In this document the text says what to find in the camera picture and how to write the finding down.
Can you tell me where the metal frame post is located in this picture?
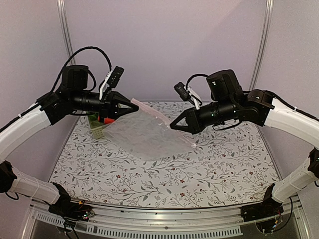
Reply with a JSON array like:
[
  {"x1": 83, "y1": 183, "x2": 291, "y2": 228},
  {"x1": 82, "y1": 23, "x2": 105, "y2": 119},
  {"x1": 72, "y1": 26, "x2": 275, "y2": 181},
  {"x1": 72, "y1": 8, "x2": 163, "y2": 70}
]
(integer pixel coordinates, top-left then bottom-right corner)
[
  {"x1": 56, "y1": 0, "x2": 73, "y2": 57},
  {"x1": 249, "y1": 0, "x2": 274, "y2": 91}
]

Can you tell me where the floral table mat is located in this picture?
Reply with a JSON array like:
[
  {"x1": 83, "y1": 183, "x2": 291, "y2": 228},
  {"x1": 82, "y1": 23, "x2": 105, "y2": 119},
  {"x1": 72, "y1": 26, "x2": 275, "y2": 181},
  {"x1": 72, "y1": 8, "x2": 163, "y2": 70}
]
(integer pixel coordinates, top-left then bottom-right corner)
[{"x1": 48, "y1": 100, "x2": 283, "y2": 209}]

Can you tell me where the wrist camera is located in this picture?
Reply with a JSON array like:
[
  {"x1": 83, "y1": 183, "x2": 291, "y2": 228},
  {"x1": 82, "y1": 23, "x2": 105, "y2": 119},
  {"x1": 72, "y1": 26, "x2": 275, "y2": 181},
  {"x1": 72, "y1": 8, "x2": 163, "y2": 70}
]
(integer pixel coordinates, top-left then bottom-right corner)
[
  {"x1": 99, "y1": 66, "x2": 124, "y2": 100},
  {"x1": 174, "y1": 82, "x2": 203, "y2": 110}
]

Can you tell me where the toy carrot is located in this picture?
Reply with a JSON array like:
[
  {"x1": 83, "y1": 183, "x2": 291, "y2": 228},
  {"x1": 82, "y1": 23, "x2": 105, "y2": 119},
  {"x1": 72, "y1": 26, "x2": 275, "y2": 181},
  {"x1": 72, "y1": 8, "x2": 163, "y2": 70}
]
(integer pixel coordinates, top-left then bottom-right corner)
[{"x1": 97, "y1": 116, "x2": 115, "y2": 124}]

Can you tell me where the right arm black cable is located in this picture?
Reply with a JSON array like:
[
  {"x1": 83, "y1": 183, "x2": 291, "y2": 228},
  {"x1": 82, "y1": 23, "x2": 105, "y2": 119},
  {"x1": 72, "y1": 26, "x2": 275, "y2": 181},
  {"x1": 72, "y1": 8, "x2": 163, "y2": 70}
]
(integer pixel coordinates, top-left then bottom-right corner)
[{"x1": 185, "y1": 73, "x2": 210, "y2": 88}]

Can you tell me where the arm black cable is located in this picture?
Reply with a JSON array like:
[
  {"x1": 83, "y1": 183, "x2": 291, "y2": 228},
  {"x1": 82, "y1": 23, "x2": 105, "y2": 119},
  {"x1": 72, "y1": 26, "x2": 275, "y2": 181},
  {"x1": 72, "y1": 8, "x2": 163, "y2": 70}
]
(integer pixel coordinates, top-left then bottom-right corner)
[
  {"x1": 49, "y1": 45, "x2": 112, "y2": 95},
  {"x1": 185, "y1": 73, "x2": 210, "y2": 88}
]

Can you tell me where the front aluminium rail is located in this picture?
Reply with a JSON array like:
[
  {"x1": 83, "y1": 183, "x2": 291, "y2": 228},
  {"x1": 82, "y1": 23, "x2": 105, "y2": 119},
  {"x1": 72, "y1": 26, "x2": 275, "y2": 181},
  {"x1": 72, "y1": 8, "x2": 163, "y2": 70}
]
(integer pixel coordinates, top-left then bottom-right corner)
[{"x1": 21, "y1": 196, "x2": 312, "y2": 239}]

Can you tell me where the clear zip top bag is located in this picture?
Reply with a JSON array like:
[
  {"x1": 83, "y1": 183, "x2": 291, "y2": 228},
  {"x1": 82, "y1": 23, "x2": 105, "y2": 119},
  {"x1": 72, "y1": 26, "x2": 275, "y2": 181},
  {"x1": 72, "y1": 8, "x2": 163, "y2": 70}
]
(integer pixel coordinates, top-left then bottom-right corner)
[{"x1": 102, "y1": 98, "x2": 197, "y2": 161}]

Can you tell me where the right metal frame post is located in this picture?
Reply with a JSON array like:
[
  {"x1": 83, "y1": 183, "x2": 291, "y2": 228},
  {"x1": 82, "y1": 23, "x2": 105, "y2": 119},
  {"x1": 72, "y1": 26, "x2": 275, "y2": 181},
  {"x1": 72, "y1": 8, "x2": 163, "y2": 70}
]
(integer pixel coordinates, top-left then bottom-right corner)
[{"x1": 249, "y1": 0, "x2": 274, "y2": 91}]

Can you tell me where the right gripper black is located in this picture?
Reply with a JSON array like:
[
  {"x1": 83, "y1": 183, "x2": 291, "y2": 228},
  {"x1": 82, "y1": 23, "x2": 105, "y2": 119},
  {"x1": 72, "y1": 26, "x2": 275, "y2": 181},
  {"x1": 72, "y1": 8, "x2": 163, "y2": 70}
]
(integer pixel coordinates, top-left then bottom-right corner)
[{"x1": 169, "y1": 97, "x2": 237, "y2": 134}]

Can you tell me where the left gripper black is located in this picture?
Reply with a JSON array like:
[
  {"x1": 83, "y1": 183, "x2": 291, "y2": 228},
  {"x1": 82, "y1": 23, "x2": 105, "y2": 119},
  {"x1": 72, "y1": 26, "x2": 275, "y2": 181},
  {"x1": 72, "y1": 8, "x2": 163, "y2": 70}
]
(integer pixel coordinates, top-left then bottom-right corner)
[{"x1": 70, "y1": 90, "x2": 139, "y2": 122}]

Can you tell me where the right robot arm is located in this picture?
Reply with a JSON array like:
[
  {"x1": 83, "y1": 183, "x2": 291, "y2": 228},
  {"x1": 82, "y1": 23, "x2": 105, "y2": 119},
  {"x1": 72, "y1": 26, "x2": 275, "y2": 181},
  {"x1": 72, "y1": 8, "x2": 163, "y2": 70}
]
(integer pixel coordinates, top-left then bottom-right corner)
[{"x1": 170, "y1": 69, "x2": 319, "y2": 217}]

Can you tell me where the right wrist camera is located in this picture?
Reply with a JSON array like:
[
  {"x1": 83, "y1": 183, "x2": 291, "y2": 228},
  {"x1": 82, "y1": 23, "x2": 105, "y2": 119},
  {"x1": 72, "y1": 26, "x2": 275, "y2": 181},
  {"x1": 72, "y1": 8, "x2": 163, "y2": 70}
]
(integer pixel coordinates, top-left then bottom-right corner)
[{"x1": 174, "y1": 82, "x2": 203, "y2": 110}]

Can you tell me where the cream plastic basket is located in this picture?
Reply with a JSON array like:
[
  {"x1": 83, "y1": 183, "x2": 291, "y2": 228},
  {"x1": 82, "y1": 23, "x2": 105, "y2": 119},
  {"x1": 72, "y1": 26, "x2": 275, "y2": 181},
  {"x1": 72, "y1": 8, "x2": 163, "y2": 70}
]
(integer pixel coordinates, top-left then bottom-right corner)
[{"x1": 88, "y1": 122, "x2": 106, "y2": 139}]

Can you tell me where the left metal frame post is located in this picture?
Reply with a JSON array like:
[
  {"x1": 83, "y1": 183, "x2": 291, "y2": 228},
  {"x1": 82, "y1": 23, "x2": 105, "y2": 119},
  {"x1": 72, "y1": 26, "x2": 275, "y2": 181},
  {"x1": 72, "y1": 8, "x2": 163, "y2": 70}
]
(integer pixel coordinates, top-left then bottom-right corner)
[{"x1": 56, "y1": 0, "x2": 73, "y2": 57}]

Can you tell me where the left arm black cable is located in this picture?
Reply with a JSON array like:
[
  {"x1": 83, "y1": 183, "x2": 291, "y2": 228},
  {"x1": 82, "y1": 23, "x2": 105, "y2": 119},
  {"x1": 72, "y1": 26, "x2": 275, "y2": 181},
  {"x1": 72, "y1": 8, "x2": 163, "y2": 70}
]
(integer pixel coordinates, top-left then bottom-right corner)
[{"x1": 49, "y1": 45, "x2": 112, "y2": 95}]

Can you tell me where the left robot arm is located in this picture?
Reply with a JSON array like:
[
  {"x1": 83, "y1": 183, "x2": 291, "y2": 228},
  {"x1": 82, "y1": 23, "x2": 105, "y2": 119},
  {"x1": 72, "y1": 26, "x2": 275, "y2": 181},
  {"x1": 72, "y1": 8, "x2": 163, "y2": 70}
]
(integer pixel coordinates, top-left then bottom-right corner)
[{"x1": 0, "y1": 65, "x2": 139, "y2": 218}]

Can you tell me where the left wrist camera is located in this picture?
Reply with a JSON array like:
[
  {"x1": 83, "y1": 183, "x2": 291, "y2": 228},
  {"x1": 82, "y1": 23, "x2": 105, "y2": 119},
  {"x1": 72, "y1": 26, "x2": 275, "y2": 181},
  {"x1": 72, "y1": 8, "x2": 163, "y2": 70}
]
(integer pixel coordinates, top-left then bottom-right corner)
[{"x1": 99, "y1": 66, "x2": 124, "y2": 100}]

